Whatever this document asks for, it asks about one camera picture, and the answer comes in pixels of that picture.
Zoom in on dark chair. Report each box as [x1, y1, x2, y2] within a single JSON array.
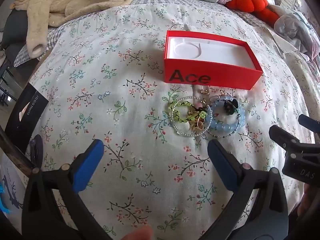
[[0, 10, 28, 53]]

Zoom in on orange pumpkin plush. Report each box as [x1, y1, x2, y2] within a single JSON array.
[[225, 0, 280, 27]]

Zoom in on black cardboard box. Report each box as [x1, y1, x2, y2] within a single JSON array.
[[4, 81, 49, 153]]

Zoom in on grey crumpled cloth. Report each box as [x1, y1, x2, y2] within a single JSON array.
[[274, 11, 320, 55]]

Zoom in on dark thin beaded bracelet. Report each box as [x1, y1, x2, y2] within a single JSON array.
[[206, 94, 248, 138]]

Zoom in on clear beaded bracelet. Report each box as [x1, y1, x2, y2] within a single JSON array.
[[171, 96, 213, 137]]

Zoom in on blue beaded bracelet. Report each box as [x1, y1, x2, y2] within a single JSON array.
[[209, 97, 247, 134]]

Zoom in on green beaded bracelet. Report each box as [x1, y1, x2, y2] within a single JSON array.
[[169, 101, 208, 125]]

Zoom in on black hair claw clip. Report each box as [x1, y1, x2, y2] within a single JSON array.
[[223, 99, 238, 114]]

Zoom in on dark snap hair clip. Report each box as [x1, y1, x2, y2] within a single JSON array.
[[30, 135, 44, 168]]

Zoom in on floral blanket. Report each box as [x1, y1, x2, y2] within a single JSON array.
[[25, 0, 320, 240]]

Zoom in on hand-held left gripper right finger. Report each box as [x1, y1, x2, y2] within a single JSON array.
[[200, 139, 289, 240]]

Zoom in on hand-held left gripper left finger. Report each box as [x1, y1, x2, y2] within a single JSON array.
[[22, 139, 115, 240]]

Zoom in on gold hoop earring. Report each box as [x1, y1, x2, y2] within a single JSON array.
[[189, 109, 208, 132]]

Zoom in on beige fleece jacket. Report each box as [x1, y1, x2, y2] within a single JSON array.
[[10, 0, 133, 60]]

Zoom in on white card with deer print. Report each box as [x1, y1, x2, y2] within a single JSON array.
[[0, 152, 33, 215]]

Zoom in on red cardboard box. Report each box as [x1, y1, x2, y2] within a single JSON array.
[[164, 30, 263, 90]]

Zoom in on person's left hand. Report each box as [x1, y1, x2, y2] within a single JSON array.
[[121, 226, 153, 240]]

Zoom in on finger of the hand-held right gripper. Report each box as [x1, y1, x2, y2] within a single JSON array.
[[299, 114, 320, 133], [269, 125, 304, 155]]

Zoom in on person's right hand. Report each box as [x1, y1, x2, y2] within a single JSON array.
[[296, 184, 320, 224]]

